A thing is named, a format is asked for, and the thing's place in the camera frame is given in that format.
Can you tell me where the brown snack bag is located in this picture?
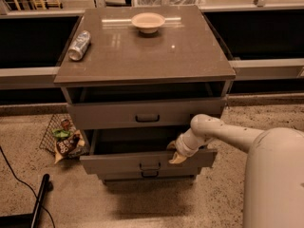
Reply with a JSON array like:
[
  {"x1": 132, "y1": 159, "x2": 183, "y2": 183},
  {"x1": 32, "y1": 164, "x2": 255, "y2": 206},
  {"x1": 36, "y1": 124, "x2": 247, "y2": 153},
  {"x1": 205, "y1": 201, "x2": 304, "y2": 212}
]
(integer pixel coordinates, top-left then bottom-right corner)
[{"x1": 54, "y1": 130, "x2": 86, "y2": 162}]

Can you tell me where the grey drawer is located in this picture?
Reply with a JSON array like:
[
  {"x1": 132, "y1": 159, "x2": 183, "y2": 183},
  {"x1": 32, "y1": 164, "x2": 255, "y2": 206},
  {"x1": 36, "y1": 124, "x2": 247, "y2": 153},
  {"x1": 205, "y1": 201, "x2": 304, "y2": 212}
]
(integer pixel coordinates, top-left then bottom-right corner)
[
  {"x1": 67, "y1": 97, "x2": 226, "y2": 130},
  {"x1": 81, "y1": 125, "x2": 217, "y2": 176},
  {"x1": 98, "y1": 167, "x2": 201, "y2": 181}
]

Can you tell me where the black floor cable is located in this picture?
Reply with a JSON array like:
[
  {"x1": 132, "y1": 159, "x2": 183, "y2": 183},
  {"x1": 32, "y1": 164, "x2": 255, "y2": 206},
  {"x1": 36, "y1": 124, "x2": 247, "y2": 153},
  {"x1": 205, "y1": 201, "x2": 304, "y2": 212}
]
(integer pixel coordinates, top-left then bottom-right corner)
[{"x1": 0, "y1": 145, "x2": 57, "y2": 228}]

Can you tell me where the small red can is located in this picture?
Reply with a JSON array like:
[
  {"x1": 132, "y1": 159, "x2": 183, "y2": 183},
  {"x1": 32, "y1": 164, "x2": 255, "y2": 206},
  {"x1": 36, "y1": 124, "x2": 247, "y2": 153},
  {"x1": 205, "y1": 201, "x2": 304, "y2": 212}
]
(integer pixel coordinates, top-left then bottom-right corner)
[{"x1": 61, "y1": 119, "x2": 70, "y2": 130}]

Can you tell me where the grey metal railing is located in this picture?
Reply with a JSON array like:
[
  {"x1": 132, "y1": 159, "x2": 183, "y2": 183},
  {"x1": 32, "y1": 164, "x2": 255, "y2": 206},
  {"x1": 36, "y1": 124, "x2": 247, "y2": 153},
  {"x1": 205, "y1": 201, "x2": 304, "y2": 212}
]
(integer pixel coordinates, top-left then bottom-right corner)
[{"x1": 0, "y1": 58, "x2": 304, "y2": 89}]

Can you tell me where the silver drink can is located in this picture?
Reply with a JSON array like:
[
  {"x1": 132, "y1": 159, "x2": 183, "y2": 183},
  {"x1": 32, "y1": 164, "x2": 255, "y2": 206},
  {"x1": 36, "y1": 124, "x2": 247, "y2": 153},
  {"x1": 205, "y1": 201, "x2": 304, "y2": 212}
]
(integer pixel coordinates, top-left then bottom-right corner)
[{"x1": 67, "y1": 30, "x2": 91, "y2": 61}]

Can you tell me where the green snack packet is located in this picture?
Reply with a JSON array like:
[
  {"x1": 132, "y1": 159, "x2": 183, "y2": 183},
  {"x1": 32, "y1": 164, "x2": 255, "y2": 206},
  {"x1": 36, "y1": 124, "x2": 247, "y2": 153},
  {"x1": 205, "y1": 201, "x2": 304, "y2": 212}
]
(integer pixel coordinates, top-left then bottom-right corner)
[{"x1": 52, "y1": 129, "x2": 70, "y2": 140}]

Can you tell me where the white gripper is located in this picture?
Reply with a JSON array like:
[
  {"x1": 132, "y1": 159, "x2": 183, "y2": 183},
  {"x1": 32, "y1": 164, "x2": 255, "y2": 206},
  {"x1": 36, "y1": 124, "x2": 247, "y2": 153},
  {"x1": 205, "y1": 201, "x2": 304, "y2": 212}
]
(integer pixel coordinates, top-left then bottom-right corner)
[{"x1": 166, "y1": 134, "x2": 198, "y2": 164}]

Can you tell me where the beige shallow bowl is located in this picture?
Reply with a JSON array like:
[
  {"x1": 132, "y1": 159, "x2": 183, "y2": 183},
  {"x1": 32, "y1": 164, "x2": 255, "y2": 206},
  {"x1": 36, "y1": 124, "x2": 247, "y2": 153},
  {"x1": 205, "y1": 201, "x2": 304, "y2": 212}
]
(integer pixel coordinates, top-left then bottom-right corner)
[{"x1": 131, "y1": 12, "x2": 165, "y2": 34}]

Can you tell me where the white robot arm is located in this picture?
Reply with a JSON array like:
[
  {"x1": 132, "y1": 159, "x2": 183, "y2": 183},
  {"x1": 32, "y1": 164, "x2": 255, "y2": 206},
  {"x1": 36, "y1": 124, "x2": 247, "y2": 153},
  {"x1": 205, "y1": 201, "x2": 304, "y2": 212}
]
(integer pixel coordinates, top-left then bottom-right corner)
[{"x1": 168, "y1": 114, "x2": 304, "y2": 228}]

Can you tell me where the grey drawer cabinet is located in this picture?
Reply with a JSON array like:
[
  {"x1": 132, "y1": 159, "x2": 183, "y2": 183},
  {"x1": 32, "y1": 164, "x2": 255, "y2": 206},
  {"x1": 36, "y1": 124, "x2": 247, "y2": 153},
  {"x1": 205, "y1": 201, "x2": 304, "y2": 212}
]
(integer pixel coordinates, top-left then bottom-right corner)
[{"x1": 53, "y1": 5, "x2": 237, "y2": 186}]

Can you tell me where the grey bottom drawer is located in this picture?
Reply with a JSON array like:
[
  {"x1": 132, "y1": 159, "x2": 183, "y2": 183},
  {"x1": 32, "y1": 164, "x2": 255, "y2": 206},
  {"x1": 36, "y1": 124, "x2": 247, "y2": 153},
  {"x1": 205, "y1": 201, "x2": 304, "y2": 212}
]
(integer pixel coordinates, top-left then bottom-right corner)
[{"x1": 98, "y1": 167, "x2": 201, "y2": 181}]

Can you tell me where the black stand leg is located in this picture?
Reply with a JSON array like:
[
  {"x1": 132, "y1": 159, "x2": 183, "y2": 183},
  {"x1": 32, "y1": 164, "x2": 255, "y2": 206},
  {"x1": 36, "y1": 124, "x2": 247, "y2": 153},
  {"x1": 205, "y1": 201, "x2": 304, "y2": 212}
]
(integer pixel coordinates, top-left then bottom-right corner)
[{"x1": 0, "y1": 174, "x2": 52, "y2": 228}]

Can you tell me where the grey top drawer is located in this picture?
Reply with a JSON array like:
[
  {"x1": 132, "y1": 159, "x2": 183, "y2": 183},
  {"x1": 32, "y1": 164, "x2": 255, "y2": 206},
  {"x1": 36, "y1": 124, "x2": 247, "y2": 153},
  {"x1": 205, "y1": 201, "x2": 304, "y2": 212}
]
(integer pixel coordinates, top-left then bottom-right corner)
[{"x1": 67, "y1": 97, "x2": 226, "y2": 130}]

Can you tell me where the black wire basket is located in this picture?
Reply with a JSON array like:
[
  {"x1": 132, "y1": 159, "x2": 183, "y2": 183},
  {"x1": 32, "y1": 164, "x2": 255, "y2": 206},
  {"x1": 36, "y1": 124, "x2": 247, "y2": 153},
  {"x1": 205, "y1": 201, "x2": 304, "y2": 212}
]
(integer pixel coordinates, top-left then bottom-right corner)
[{"x1": 40, "y1": 114, "x2": 87, "y2": 159}]

